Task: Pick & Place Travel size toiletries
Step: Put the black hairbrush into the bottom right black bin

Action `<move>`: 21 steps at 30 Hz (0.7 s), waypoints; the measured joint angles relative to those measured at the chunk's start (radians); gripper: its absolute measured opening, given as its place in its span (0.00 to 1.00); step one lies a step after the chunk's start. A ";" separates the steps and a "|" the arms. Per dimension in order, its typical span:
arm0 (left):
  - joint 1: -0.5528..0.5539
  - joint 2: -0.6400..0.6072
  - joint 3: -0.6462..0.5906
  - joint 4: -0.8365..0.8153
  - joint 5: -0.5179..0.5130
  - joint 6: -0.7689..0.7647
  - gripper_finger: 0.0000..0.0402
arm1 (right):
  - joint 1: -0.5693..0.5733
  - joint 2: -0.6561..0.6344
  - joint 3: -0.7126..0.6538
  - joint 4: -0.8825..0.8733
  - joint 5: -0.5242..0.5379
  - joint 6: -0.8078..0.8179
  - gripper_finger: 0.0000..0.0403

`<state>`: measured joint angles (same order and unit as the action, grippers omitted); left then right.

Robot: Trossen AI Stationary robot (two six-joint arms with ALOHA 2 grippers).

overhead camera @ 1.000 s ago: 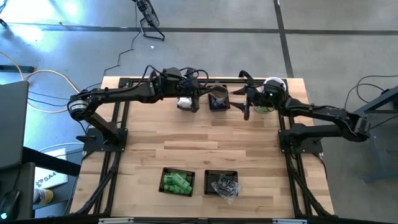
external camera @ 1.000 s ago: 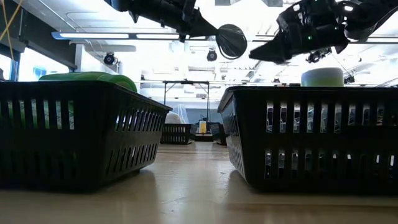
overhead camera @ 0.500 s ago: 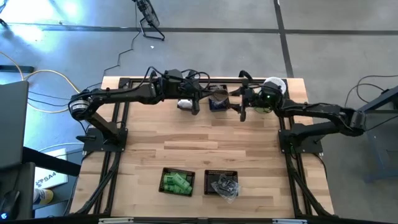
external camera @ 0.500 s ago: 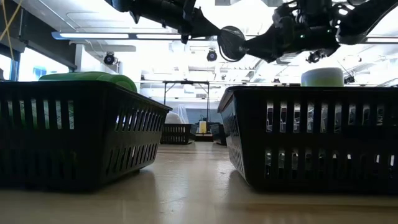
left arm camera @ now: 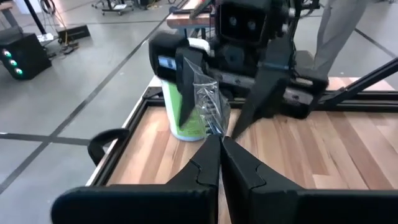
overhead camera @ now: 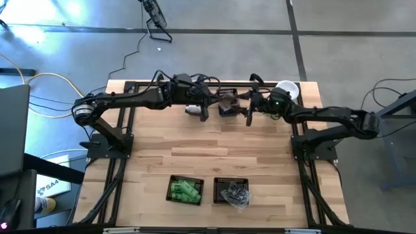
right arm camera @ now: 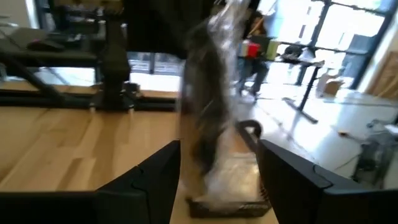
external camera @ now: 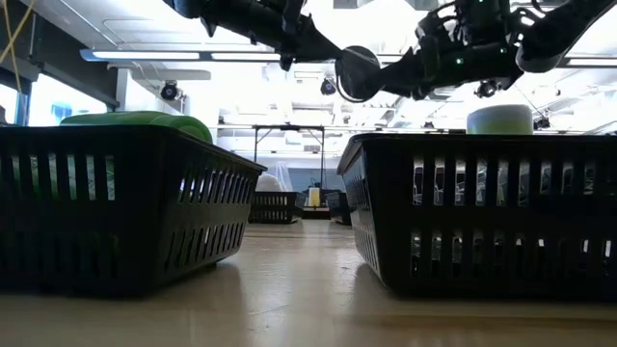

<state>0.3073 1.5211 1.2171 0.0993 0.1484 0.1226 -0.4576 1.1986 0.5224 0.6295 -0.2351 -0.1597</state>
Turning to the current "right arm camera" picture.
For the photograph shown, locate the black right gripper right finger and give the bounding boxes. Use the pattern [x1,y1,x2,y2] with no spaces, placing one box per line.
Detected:
[257,139,398,224]

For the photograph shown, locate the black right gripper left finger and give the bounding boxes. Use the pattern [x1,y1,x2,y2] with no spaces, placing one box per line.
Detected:
[0,139,182,224]

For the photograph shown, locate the bagged white cotton balls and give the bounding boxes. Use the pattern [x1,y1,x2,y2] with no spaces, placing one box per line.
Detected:
[203,152,261,206]

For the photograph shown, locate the grey metal cart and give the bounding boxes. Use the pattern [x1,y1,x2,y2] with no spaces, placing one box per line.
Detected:
[353,118,398,189]

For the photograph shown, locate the blue white carton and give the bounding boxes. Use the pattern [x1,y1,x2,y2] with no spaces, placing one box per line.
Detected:
[238,40,249,58]

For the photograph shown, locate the red box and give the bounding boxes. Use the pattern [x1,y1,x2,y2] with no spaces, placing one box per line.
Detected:
[247,42,261,58]

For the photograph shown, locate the person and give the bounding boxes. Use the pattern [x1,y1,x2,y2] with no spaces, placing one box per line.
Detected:
[238,11,272,98]

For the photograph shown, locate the black background table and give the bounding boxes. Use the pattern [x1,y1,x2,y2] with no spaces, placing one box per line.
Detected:
[238,40,326,124]

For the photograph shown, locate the light green box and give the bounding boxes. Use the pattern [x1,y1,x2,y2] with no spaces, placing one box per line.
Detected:
[266,39,280,61]

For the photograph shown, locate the brown cardboard box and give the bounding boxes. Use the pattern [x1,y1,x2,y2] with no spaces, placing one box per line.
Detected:
[323,79,345,97]

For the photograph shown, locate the black frame clamp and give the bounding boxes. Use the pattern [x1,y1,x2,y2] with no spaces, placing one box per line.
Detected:
[235,119,264,140]

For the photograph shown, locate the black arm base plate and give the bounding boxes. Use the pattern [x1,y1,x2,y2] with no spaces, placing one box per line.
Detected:
[89,90,141,112]

